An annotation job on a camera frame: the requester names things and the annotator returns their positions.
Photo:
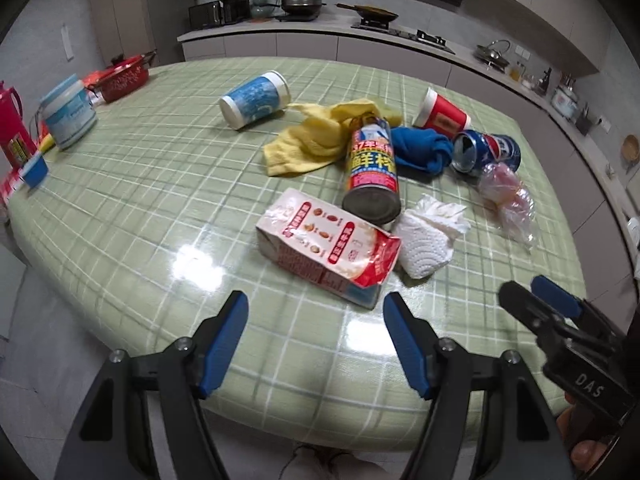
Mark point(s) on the white and blue tub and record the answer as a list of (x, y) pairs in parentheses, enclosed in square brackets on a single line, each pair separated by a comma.
[(70, 112)]

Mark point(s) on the red cooking pot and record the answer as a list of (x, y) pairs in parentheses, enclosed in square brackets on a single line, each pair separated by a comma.
[(125, 77)]

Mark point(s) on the pan with glass lid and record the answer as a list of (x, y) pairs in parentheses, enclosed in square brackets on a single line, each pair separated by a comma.
[(302, 2)]

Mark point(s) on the blue cloth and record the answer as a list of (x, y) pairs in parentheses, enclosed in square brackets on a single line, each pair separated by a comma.
[(420, 150)]

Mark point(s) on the red and white paper cup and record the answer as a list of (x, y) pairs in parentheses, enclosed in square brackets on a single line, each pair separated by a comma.
[(440, 112)]

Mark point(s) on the clear plastic bag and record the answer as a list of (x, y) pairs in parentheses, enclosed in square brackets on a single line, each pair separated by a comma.
[(507, 195)]

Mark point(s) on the red thermos flask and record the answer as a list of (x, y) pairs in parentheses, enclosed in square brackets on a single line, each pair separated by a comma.
[(12, 130)]

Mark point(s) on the red packet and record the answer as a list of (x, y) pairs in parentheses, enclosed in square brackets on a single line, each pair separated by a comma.
[(10, 185)]

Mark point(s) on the red and white carton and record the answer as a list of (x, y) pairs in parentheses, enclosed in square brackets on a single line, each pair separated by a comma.
[(325, 245)]

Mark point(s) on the blue soda can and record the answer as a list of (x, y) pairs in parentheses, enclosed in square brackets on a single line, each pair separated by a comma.
[(492, 152)]

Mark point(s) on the tall grey cabinet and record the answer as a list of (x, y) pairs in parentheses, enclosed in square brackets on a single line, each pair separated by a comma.
[(130, 10)]

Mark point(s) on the wicker basket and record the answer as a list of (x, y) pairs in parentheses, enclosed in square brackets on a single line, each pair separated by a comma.
[(632, 149)]

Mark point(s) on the black toaster oven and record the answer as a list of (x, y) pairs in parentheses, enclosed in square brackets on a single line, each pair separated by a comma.
[(205, 16)]

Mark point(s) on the white rice cooker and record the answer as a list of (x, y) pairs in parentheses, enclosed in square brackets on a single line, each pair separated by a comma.
[(566, 100)]

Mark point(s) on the blue and white paper cup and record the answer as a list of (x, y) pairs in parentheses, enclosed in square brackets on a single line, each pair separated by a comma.
[(257, 100)]

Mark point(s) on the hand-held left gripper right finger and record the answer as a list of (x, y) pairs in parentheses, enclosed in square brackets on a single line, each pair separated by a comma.
[(407, 345)]

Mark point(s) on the green ceramic vase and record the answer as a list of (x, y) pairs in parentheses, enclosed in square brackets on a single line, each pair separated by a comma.
[(259, 6)]

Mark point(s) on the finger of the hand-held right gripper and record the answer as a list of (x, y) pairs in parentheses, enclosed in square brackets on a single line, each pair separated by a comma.
[(522, 307), (552, 292)]

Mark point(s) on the person's right hand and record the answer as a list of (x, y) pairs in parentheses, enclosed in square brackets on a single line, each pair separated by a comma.
[(586, 455)]

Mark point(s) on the black induction cooker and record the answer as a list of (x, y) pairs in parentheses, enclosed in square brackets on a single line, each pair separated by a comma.
[(297, 17)]

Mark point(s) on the dark bottle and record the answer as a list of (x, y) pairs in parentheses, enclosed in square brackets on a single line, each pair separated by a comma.
[(545, 81)]

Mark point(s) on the dark utensil holder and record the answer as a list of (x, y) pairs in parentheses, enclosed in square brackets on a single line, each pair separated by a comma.
[(584, 122)]

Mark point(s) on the small blue cup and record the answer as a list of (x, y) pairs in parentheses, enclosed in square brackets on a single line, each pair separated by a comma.
[(36, 172)]

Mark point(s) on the red and blue spray can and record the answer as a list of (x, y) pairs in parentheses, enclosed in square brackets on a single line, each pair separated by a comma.
[(372, 165)]

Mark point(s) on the yellow jar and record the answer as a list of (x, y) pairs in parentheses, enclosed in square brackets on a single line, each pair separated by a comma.
[(516, 71)]

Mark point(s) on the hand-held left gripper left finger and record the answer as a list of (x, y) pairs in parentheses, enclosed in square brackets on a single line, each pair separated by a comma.
[(227, 340)]

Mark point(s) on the black gas stove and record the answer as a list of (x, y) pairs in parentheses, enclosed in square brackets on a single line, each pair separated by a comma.
[(400, 35)]

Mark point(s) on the yellow cloth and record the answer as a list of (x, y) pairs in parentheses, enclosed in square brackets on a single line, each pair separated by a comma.
[(310, 142)]

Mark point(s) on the person's shoe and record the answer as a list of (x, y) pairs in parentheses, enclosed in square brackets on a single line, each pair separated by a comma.
[(325, 462)]

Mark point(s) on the crumpled white paper towel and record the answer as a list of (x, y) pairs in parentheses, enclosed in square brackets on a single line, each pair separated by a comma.
[(425, 245)]

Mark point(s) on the white wall socket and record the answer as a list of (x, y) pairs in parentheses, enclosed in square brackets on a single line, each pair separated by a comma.
[(604, 123), (522, 52)]

